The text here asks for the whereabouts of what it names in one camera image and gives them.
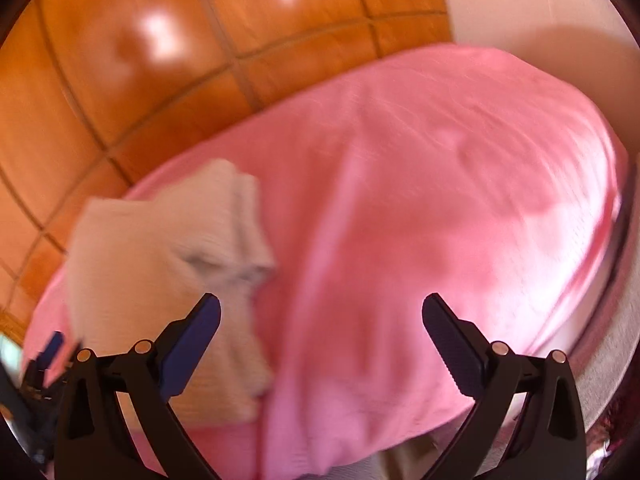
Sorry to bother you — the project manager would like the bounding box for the cream knitted sweater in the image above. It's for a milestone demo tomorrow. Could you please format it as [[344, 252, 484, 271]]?
[[65, 159, 276, 427]]

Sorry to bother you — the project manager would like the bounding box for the wooden panelled wardrobe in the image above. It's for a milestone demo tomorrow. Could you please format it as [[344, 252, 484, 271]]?
[[1, 0, 451, 342]]

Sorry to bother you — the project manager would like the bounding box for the pink bedspread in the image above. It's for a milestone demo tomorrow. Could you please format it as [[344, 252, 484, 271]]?
[[24, 44, 628, 479]]

